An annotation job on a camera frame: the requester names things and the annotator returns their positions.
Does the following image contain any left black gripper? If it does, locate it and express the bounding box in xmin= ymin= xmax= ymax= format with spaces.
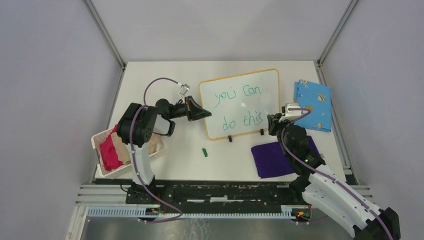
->
xmin=168 ymin=96 xmax=212 ymax=122

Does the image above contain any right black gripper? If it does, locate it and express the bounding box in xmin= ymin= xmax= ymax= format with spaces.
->
xmin=267 ymin=113 xmax=294 ymax=158

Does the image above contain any green marker cap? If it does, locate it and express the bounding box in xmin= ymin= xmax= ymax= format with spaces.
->
xmin=202 ymin=148 xmax=208 ymax=157

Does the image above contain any yellow framed whiteboard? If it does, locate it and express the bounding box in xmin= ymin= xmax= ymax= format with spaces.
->
xmin=198 ymin=68 xmax=282 ymax=140

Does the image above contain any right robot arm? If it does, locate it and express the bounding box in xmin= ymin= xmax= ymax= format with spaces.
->
xmin=267 ymin=113 xmax=401 ymax=240

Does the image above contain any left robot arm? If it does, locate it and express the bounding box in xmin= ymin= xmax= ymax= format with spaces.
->
xmin=116 ymin=95 xmax=212 ymax=204

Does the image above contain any purple cloth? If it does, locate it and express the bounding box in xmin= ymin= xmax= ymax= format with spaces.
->
xmin=251 ymin=135 xmax=325 ymax=179

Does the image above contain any blue cartoon cloth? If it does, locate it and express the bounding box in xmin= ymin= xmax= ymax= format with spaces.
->
xmin=293 ymin=79 xmax=332 ymax=133

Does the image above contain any tan cloth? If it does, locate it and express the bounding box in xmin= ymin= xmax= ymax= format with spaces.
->
xmin=111 ymin=132 xmax=162 ymax=165

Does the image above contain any white plastic basket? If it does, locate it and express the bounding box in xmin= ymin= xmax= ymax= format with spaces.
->
xmin=91 ymin=128 xmax=168 ymax=179

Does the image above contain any red cloth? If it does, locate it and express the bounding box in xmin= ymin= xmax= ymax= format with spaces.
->
xmin=99 ymin=134 xmax=124 ymax=171

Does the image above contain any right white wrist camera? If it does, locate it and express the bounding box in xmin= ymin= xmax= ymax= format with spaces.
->
xmin=279 ymin=102 xmax=310 ymax=123

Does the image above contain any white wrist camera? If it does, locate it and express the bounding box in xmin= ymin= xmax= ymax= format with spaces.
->
xmin=279 ymin=102 xmax=310 ymax=123
xmin=177 ymin=82 xmax=190 ymax=100

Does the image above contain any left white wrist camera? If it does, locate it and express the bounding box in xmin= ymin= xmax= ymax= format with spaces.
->
xmin=177 ymin=82 xmax=190 ymax=100

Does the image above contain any right aluminium frame post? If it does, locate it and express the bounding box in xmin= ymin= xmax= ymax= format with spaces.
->
xmin=316 ymin=0 xmax=360 ymax=66

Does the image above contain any aluminium frame post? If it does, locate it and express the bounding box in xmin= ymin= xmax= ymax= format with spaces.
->
xmin=316 ymin=0 xmax=360 ymax=66
xmin=82 ymin=0 xmax=127 ymax=71

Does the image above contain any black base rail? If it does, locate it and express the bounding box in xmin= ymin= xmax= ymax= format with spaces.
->
xmin=125 ymin=180 xmax=310 ymax=215

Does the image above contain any white slotted cable duct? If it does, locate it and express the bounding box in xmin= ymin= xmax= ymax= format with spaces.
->
xmin=87 ymin=206 xmax=296 ymax=220

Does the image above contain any left aluminium frame post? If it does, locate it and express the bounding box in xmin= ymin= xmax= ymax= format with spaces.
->
xmin=82 ymin=0 xmax=127 ymax=71

